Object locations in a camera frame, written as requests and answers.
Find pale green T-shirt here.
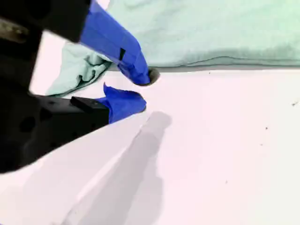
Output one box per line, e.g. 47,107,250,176
45,0,300,98

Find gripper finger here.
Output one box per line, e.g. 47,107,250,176
23,0,151,86
30,82,148,154

